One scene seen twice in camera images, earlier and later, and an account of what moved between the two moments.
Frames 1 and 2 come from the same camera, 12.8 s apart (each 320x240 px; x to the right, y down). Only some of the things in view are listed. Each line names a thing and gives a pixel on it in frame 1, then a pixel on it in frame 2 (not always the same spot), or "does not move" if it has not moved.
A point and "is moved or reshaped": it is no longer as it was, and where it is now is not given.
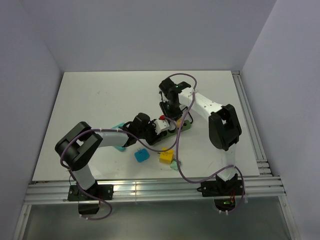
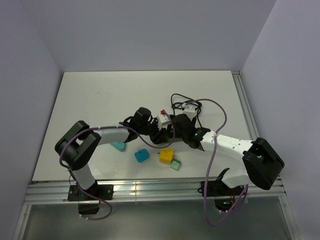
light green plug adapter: (173, 164) does not move
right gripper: (173, 116) to (193, 121)
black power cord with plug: (187, 108) is moved or reshaped
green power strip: (186, 124) is moved or reshaped
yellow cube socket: (166, 157) does not move
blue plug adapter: (142, 155) does not move
